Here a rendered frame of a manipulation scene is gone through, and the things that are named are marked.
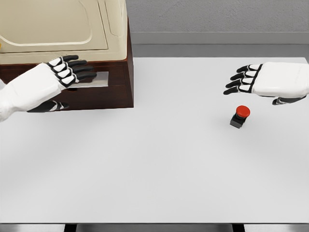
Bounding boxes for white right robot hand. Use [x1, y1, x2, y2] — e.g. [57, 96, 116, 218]
[223, 62, 309, 106]

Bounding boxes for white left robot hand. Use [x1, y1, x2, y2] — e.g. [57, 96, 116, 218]
[6, 55, 98, 114]

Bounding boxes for cream cabinet with brown base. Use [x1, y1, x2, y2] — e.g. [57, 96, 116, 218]
[0, 0, 135, 110]

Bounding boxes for dark brown wooden drawer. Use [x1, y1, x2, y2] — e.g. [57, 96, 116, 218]
[0, 64, 134, 110]

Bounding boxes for red button switch, black base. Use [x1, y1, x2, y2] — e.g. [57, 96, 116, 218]
[229, 105, 251, 128]

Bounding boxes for silver drawer handle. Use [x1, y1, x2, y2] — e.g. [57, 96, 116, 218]
[63, 71, 110, 89]

